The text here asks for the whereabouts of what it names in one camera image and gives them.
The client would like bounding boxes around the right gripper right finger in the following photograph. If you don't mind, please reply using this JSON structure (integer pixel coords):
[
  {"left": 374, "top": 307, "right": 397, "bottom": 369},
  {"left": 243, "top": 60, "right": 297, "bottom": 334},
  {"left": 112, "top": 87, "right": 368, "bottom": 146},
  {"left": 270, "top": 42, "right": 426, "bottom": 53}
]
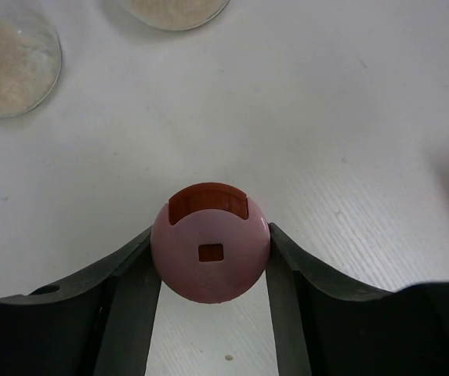
[{"left": 266, "top": 224, "right": 449, "bottom": 375}]

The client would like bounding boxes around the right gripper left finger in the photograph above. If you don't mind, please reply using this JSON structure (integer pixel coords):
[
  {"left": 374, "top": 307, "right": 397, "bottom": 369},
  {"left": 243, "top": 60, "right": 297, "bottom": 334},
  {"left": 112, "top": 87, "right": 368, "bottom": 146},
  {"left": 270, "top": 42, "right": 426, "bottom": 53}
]
[{"left": 0, "top": 230, "right": 161, "bottom": 375}]

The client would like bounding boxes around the pink cap spice bottle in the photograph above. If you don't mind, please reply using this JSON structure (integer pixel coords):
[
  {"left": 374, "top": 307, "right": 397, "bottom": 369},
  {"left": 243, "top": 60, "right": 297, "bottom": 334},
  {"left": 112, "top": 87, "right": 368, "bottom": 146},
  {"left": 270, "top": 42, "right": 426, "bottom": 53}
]
[{"left": 150, "top": 183, "right": 270, "bottom": 304}]

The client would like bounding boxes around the large glass jar metal lid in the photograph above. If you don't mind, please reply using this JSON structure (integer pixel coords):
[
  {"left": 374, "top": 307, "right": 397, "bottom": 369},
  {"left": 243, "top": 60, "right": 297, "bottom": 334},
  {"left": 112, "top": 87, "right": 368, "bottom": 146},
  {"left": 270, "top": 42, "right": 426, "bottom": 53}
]
[{"left": 0, "top": 1, "right": 63, "bottom": 118}]

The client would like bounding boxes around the glass jar under left gripper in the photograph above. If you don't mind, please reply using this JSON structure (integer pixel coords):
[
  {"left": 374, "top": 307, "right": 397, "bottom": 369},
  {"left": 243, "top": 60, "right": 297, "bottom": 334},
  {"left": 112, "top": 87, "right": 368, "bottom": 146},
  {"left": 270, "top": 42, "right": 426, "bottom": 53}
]
[{"left": 96, "top": 0, "right": 230, "bottom": 32}]

